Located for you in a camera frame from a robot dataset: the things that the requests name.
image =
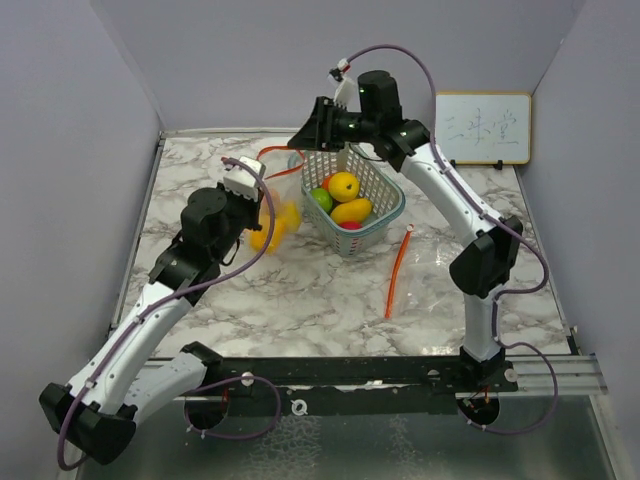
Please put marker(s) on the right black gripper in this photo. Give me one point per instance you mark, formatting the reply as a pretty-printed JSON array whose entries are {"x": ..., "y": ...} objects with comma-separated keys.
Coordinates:
[{"x": 315, "y": 133}]

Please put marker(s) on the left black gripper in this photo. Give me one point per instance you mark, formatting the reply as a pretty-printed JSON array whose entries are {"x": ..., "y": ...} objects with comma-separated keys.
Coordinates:
[{"x": 254, "y": 205}]

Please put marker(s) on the clear zip bag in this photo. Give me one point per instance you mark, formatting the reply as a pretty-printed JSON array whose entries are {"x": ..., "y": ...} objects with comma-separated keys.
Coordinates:
[
  {"x": 283, "y": 176},
  {"x": 420, "y": 281}
]

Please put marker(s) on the yellow apple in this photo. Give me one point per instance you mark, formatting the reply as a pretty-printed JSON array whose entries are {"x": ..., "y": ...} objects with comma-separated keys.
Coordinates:
[{"x": 343, "y": 187}]

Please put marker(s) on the green apple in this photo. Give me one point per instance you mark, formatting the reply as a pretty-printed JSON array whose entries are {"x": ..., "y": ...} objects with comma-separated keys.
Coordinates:
[{"x": 323, "y": 198}]

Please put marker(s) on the yellow bell pepper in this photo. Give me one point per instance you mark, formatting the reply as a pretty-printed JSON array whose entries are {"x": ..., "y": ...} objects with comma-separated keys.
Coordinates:
[{"x": 257, "y": 238}]

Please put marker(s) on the yellow pear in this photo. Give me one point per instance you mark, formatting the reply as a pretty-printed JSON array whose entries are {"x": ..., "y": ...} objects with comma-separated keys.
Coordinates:
[{"x": 290, "y": 216}]

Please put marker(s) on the blue plastic basket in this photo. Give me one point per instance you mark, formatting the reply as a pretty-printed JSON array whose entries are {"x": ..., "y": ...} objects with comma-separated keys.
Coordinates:
[{"x": 386, "y": 196}]

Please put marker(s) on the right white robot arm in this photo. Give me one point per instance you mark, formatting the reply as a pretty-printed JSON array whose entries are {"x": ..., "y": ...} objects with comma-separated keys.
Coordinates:
[{"x": 489, "y": 241}]

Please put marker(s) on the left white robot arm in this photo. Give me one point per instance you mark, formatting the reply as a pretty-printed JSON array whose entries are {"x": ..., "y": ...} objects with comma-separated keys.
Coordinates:
[{"x": 100, "y": 408}]

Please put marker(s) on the yellow mango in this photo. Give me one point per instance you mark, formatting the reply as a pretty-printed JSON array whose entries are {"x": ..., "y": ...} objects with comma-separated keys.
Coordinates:
[{"x": 356, "y": 210}]

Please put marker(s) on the small whiteboard with writing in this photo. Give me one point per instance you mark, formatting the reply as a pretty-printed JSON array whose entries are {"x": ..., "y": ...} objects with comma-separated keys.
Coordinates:
[{"x": 484, "y": 128}]

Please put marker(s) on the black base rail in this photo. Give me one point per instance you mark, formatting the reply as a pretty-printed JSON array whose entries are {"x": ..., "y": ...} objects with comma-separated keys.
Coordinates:
[{"x": 332, "y": 386}]

